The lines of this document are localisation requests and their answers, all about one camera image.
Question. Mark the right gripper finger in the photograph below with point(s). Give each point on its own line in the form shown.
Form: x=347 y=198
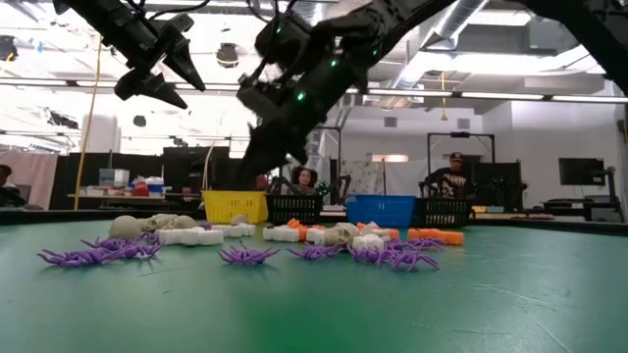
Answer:
x=257 y=162
x=289 y=154

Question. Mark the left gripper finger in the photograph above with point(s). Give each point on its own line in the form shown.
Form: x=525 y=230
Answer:
x=142 y=85
x=181 y=61

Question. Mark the yellow plastic basket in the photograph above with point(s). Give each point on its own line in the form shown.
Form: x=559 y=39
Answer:
x=235 y=207

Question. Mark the black plastic basket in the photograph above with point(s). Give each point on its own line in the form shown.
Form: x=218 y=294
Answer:
x=294 y=209
x=444 y=213

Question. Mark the beige plastic skull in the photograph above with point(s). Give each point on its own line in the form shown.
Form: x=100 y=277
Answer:
x=240 y=219
x=341 y=234
x=125 y=228
x=186 y=221
x=159 y=222

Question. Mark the purple plastic spider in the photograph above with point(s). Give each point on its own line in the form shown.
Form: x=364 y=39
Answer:
x=426 y=243
x=395 y=244
x=133 y=251
x=370 y=254
x=318 y=251
x=411 y=260
x=149 y=237
x=72 y=257
x=109 y=243
x=206 y=226
x=246 y=255

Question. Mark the blue plastic basket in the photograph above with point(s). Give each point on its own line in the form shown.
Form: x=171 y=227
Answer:
x=380 y=211

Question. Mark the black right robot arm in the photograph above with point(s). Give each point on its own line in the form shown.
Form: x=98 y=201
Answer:
x=392 y=19

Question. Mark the person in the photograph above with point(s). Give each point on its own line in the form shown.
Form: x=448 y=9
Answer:
x=305 y=181
x=7 y=188
x=449 y=179

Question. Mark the black round speaker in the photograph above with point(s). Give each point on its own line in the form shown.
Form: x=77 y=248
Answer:
x=140 y=121

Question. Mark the black dome ceiling lamp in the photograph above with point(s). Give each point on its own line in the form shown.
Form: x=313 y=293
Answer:
x=227 y=55

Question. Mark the white patterned cloth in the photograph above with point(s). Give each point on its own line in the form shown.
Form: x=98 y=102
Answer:
x=365 y=176

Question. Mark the clear storage box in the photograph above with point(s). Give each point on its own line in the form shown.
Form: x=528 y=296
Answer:
x=114 y=177

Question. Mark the black partition panel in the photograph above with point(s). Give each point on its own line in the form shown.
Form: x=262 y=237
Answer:
x=505 y=176
x=88 y=171

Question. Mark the blue container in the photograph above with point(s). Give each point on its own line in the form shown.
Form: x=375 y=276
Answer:
x=156 y=187

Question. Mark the red container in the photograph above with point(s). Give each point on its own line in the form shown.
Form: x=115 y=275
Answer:
x=140 y=190

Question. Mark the long ceiling light bar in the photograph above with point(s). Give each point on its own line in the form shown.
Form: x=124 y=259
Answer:
x=503 y=96
x=409 y=93
x=589 y=99

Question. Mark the wooden work table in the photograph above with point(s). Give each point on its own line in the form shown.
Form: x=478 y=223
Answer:
x=108 y=197

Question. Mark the pink curtain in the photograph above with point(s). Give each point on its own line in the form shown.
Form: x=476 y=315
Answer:
x=36 y=176

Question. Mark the green table mat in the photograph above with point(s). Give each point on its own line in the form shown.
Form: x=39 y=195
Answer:
x=314 y=304

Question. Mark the grey ceiling air unit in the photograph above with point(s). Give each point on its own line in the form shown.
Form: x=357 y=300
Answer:
x=542 y=36

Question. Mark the black desk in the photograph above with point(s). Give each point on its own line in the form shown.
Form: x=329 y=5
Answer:
x=569 y=203

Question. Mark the black monitor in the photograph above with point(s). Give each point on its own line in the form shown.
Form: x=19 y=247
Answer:
x=581 y=171

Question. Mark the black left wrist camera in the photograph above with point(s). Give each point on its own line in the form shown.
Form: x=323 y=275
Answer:
x=176 y=29

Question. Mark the grey wall vent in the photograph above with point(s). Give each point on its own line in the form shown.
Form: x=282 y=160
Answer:
x=463 y=123
x=390 y=121

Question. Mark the black station frame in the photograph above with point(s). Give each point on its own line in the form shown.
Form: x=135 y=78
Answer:
x=460 y=134

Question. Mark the silver ventilation duct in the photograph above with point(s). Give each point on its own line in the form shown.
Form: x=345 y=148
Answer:
x=466 y=17

